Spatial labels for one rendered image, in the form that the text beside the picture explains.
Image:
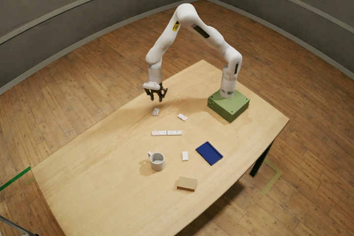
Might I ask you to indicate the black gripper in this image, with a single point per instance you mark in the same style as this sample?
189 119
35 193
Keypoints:
159 92

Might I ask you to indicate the beige mug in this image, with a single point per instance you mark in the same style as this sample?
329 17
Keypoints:
158 162

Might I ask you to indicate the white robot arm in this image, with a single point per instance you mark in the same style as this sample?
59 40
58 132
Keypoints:
187 16

